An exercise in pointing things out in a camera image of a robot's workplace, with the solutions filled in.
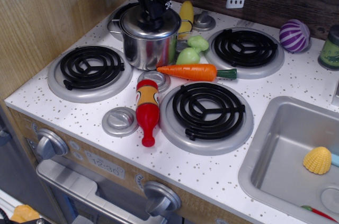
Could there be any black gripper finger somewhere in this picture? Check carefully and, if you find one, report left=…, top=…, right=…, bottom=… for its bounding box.
left=140, top=0, right=172, bottom=20

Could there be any steel pot lid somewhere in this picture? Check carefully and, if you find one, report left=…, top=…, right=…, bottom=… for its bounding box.
left=120, top=5, right=181, bottom=40

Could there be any steel cooking pot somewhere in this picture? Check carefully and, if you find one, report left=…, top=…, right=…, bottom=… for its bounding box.
left=119, top=19, right=179, bottom=70

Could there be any back left stove burner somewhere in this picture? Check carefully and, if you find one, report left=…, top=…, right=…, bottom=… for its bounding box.
left=107, top=3, right=139, bottom=41

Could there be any stove burner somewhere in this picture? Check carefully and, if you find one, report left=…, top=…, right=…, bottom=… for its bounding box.
left=159, top=82, right=254, bottom=156
left=47, top=46, right=132, bottom=103
left=107, top=3, right=139, bottom=41
left=204, top=28, right=284, bottom=79

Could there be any grey stovetop knob back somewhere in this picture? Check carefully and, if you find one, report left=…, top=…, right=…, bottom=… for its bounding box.
left=193, top=11, right=216, bottom=31

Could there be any grey stovetop knob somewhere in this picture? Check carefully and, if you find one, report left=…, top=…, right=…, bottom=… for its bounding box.
left=193, top=11, right=216, bottom=31
left=137, top=70, right=171, bottom=93
left=102, top=107, right=139, bottom=137

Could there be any green toy vegetable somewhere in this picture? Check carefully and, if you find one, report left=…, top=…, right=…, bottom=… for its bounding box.
left=176, top=35, right=209, bottom=65

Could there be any orange toy carrot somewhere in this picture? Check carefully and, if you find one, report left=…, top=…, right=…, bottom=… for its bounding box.
left=157, top=64, right=237, bottom=82

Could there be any grey stovetop knob middle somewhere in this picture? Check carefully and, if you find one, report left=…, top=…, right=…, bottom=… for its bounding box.
left=137, top=70, right=171, bottom=93

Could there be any front left stove burner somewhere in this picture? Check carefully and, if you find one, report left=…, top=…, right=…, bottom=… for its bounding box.
left=47, top=46, right=132, bottom=103

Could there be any red toy ketchup bottle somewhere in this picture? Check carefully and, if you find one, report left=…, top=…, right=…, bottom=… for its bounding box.
left=136, top=79, right=160, bottom=147

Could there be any back right stove burner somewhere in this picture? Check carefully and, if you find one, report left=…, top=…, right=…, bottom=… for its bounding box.
left=204, top=28, right=284, bottom=79

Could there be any grey stovetop knob front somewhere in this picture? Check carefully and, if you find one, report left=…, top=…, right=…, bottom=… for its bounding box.
left=102, top=107, right=139, bottom=137

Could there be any front right stove burner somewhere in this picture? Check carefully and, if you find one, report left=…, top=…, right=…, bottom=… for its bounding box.
left=159, top=82, right=254, bottom=156

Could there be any purple striped toy onion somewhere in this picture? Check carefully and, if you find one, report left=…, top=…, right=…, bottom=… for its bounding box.
left=279, top=19, right=310, bottom=52

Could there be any left oven knob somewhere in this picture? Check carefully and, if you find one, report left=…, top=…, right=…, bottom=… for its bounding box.
left=37, top=128, right=69, bottom=160

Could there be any oven knob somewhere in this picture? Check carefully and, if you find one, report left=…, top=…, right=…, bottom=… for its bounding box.
left=37, top=128, right=69, bottom=160
left=144, top=181, right=182, bottom=217

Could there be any green toy can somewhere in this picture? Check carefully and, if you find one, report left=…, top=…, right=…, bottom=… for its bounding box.
left=318, top=24, right=339, bottom=70

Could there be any right oven knob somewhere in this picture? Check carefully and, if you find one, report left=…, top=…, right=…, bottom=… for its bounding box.
left=144, top=181, right=182, bottom=217

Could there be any metal sink basin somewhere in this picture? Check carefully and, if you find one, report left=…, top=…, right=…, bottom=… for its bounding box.
left=238, top=96, right=338, bottom=223

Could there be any yellow toy corn piece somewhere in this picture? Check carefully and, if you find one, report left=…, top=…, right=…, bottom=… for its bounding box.
left=303, top=147, right=332, bottom=175

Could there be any light blue toy item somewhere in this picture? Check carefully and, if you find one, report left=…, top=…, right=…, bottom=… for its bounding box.
left=329, top=147, right=339, bottom=167

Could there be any red toy chili pepper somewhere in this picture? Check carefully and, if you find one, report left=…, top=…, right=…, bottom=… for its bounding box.
left=301, top=205, right=338, bottom=223

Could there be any grey oven door handle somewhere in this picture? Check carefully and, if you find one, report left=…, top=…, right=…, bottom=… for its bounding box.
left=37, top=160, right=168, bottom=223

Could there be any orange object with black cable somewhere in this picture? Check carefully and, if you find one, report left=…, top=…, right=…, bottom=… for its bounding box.
left=1, top=205, right=47, bottom=224

